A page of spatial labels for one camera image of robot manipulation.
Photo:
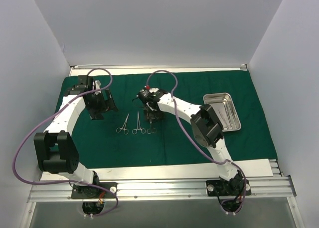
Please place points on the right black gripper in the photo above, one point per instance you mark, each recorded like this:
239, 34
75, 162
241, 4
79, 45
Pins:
151, 112

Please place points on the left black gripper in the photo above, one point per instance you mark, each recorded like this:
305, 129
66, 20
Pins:
100, 107

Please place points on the steel surgical scissors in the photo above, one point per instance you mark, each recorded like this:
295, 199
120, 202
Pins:
227, 117
151, 129

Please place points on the steel hemostat forceps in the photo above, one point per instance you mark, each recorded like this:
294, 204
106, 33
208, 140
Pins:
123, 127
138, 128

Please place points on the dark green surgical cloth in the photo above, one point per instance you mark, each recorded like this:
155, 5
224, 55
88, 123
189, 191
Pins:
100, 146

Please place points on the steel instrument tray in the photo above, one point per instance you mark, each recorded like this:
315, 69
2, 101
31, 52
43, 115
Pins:
220, 100

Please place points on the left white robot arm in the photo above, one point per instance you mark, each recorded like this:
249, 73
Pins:
55, 149

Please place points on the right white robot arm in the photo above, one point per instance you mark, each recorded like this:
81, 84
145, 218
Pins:
201, 126

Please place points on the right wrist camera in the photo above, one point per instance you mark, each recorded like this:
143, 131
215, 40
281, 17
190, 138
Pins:
147, 95

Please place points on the rear aluminium rail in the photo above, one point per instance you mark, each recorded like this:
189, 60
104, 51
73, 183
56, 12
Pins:
84, 66

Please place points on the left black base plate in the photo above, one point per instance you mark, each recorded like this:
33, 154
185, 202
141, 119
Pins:
89, 192

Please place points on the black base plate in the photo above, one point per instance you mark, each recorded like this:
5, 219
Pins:
224, 188
89, 192

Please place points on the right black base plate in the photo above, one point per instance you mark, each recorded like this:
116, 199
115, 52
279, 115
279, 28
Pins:
224, 188

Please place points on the front aluminium rail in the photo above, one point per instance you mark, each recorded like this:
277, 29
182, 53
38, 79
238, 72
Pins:
161, 190

